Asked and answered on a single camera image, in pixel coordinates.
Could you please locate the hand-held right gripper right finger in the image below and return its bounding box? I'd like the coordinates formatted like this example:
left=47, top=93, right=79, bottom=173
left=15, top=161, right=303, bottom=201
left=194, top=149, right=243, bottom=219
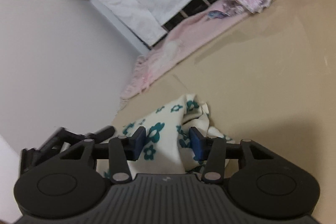
left=189, top=126, right=279, bottom=185

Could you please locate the cream teal floral garment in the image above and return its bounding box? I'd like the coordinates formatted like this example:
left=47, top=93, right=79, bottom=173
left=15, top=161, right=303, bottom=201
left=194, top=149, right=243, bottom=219
left=104, top=94, right=235, bottom=178

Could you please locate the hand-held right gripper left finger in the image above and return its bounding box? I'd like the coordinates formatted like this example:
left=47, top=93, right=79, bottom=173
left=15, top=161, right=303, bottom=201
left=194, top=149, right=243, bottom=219
left=59, top=126, right=147, bottom=185

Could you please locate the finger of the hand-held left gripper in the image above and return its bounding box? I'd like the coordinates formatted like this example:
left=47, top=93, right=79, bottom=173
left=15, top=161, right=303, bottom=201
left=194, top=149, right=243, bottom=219
left=39, top=127, right=88, bottom=149
left=87, top=126, right=116, bottom=144

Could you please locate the pink fluffy blanket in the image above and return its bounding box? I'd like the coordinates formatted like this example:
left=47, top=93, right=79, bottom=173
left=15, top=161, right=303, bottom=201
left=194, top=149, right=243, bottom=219
left=121, top=0, right=300, bottom=101

